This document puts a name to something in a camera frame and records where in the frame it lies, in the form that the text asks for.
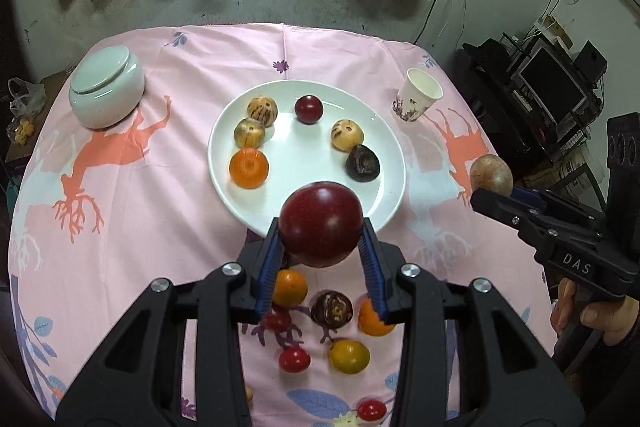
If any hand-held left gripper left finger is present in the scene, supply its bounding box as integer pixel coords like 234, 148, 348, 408
55, 217, 281, 427

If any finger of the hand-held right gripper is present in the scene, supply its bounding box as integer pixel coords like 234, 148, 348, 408
470, 188, 603, 254
510, 186, 609, 234

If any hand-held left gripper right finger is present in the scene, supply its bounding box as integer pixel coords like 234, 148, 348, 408
357, 217, 586, 427

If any tan passion fruit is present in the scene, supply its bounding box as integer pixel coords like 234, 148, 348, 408
470, 154, 514, 196

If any orange tangerine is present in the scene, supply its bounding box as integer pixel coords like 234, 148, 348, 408
229, 147, 270, 189
357, 298, 396, 338

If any red cherry tomato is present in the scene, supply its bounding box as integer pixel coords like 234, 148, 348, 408
262, 307, 293, 334
356, 399, 386, 423
278, 345, 311, 374

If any dark red plum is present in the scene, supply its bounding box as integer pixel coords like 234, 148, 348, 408
294, 95, 323, 124
278, 182, 365, 269

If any green-yellow tangerine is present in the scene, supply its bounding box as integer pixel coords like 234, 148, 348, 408
328, 338, 371, 373

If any dark purple mangosteen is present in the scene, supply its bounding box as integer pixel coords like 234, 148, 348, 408
310, 290, 354, 328
345, 144, 381, 182

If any white oval plate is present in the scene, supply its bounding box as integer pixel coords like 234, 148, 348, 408
207, 79, 407, 238

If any striped tan fruit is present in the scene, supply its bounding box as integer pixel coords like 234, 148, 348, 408
247, 94, 279, 122
233, 117, 266, 148

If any pale tan round fruit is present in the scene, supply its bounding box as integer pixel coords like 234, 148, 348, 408
330, 119, 364, 152

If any person's right hand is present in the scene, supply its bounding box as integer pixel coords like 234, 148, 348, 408
550, 278, 638, 347

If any yellow-orange tangerine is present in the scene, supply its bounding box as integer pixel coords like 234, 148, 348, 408
271, 269, 309, 308

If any black computer desk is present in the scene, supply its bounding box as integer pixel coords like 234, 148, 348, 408
465, 37, 608, 178

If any printed cardboard box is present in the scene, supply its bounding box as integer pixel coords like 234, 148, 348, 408
550, 147, 608, 202

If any black computer monitor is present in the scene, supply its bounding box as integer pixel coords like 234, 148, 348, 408
515, 42, 588, 118

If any pink printed tablecloth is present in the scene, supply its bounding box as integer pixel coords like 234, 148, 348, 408
7, 23, 566, 427

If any printed paper cup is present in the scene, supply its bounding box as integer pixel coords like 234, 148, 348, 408
391, 68, 444, 125

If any black speaker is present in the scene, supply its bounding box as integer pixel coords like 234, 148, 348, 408
572, 43, 608, 82

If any white lidded ceramic jar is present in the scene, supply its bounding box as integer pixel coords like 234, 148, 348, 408
68, 45, 146, 129

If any clear plastic bag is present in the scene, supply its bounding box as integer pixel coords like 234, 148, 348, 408
7, 78, 48, 145

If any black wall cable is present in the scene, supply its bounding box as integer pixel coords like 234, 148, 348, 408
412, 0, 441, 45

